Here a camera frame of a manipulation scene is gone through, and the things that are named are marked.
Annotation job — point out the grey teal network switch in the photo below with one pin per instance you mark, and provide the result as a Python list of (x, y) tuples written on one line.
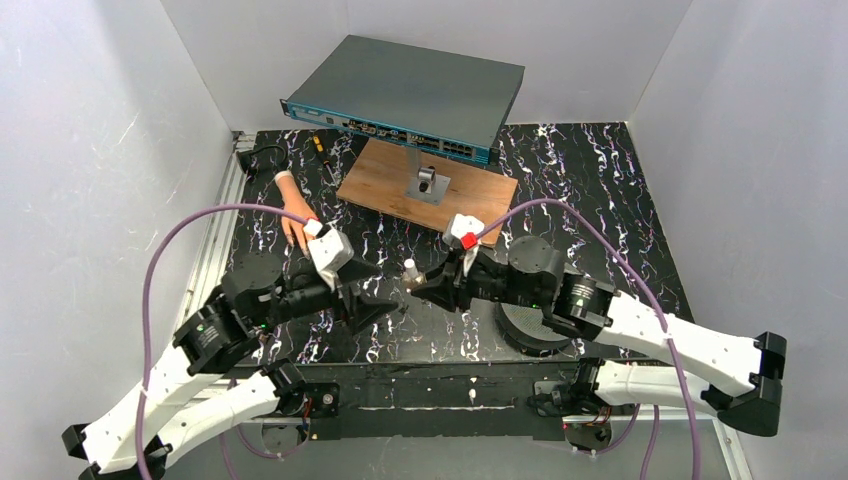
[(439, 102)]

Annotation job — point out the nail polish bottle white cap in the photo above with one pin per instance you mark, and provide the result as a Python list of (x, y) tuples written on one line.
[(412, 277)]

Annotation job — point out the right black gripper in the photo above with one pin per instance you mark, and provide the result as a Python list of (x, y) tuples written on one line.
[(454, 282)]

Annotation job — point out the mannequin hand with nails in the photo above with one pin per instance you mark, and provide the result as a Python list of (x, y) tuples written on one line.
[(295, 204)]

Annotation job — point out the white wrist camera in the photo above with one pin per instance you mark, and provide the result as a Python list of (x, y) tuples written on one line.
[(329, 250), (462, 232)]

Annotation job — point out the wooden base board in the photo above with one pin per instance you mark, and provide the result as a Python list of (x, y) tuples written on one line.
[(379, 176)]

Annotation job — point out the grey ribbed round disc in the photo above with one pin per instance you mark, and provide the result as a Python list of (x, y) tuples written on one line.
[(523, 329)]

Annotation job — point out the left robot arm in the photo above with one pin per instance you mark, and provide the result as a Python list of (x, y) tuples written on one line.
[(158, 423)]

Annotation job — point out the yellow black screwdriver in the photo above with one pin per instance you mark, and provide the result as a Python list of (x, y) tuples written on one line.
[(323, 156)]

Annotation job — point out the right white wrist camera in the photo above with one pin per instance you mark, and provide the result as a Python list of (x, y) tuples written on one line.
[(462, 232)]

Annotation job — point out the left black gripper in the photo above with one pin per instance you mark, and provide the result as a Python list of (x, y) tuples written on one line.
[(346, 295)]

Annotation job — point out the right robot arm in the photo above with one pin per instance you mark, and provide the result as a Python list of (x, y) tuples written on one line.
[(736, 379)]

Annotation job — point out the black front mounting rail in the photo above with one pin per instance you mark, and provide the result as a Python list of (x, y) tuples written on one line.
[(437, 399)]

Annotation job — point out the black plug with cable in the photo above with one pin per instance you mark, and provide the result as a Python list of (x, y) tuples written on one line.
[(261, 159)]

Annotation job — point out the metal stand bracket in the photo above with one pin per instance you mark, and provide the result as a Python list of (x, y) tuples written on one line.
[(425, 183)]

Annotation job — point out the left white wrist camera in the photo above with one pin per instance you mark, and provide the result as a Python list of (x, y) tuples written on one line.
[(329, 250)]

